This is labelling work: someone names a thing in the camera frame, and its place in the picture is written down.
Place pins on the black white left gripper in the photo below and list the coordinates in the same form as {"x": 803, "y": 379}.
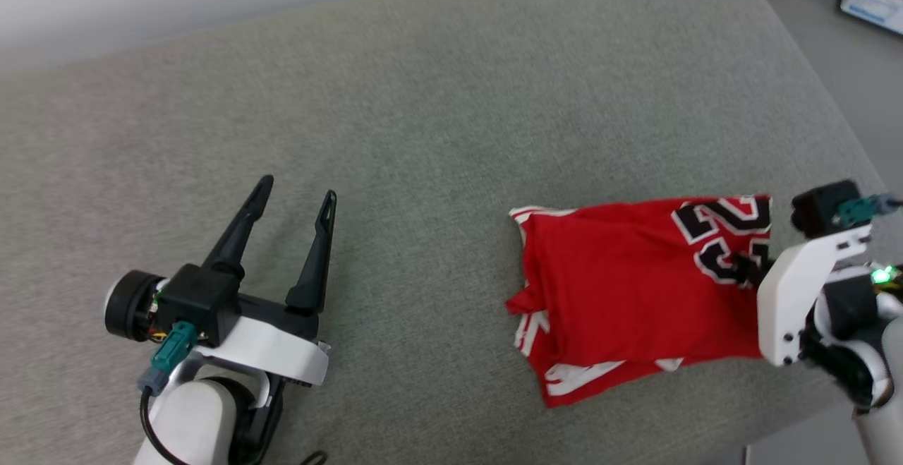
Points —
{"x": 275, "y": 348}

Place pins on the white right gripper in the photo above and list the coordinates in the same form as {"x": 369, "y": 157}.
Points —
{"x": 786, "y": 303}

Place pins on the red and white basketball jersey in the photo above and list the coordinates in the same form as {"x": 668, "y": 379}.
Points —
{"x": 621, "y": 296}

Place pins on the grey upholstered ottoman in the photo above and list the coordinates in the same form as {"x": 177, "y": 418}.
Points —
{"x": 423, "y": 112}

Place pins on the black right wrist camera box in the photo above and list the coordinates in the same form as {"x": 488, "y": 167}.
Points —
{"x": 818, "y": 207}

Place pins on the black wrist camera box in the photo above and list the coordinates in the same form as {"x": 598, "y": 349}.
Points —
{"x": 201, "y": 303}
{"x": 818, "y": 207}

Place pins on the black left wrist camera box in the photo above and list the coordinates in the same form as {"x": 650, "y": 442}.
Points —
{"x": 201, "y": 303}

